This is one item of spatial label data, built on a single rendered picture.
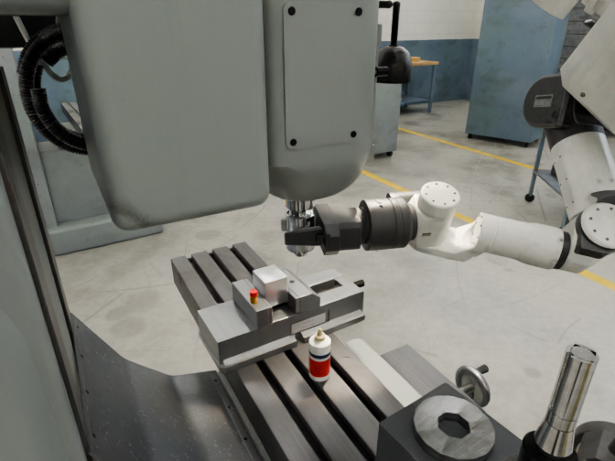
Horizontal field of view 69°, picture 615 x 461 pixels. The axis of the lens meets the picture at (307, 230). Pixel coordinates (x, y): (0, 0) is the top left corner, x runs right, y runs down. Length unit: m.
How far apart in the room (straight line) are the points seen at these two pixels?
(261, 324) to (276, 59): 0.53
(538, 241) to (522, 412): 1.57
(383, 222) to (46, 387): 0.50
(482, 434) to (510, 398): 1.78
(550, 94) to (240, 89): 0.62
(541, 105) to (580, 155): 0.13
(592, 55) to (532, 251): 0.30
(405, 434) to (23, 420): 0.40
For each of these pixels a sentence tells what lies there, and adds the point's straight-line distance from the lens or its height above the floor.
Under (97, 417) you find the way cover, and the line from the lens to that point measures 0.71.
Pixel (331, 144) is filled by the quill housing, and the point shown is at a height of 1.40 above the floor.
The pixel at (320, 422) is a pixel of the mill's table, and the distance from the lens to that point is 0.83.
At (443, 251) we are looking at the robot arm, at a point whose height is 1.19.
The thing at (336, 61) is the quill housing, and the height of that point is 1.51.
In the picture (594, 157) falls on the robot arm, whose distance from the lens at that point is 0.92.
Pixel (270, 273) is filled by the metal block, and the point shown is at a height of 1.08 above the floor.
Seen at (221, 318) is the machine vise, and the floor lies 1.01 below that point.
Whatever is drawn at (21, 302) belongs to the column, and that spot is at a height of 1.32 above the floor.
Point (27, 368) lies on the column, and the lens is 0.53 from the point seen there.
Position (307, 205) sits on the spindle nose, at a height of 1.29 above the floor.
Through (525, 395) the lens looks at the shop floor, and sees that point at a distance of 2.41.
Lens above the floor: 1.56
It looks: 25 degrees down
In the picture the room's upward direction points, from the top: straight up
